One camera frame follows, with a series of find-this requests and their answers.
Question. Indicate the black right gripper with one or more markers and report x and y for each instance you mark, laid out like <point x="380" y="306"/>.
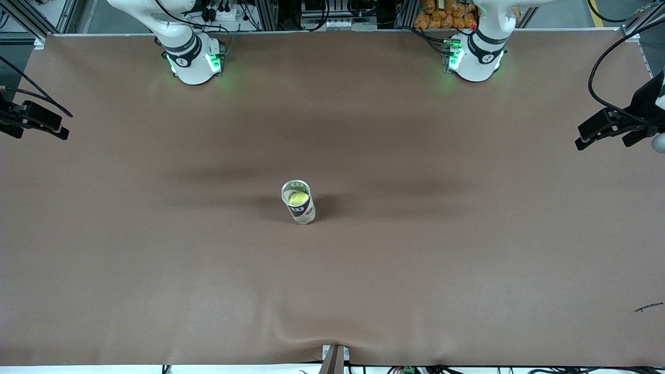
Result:
<point x="6" y="115"/>

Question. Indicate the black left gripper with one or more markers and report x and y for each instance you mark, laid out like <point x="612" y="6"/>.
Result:
<point x="646" y="104"/>

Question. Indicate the yellow tennis ball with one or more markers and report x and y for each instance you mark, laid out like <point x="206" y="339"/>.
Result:
<point x="298" y="198"/>

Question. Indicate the clear printed tennis ball can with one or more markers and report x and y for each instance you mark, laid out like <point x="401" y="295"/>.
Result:
<point x="304" y="210"/>

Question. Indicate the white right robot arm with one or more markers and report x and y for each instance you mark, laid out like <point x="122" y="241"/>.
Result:
<point x="192" y="67"/>

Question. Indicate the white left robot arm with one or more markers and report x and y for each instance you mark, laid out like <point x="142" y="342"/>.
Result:
<point x="480" y="62"/>

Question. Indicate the orange snack bag pile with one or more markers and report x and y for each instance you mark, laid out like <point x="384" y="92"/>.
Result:
<point x="431" y="18"/>

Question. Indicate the white power strip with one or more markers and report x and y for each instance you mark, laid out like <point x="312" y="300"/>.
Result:
<point x="231" y="15"/>

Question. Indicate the white terminal block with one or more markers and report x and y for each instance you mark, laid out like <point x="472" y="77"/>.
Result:
<point x="337" y="24"/>

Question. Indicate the green terminal connector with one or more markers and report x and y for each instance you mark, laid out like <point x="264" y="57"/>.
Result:
<point x="408" y="370"/>

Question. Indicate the brown table cover mat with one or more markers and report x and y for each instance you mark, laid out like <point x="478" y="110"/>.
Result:
<point x="332" y="285"/>

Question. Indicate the aluminium frame corner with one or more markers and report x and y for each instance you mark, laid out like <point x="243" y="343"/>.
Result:
<point x="26" y="21"/>
<point x="629" y="35"/>

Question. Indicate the aluminium frame post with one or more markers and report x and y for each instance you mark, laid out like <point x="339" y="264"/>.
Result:
<point x="408" y="14"/>
<point x="266" y="15"/>

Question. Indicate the metal table edge bracket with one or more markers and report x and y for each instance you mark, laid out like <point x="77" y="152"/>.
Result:
<point x="335" y="361"/>

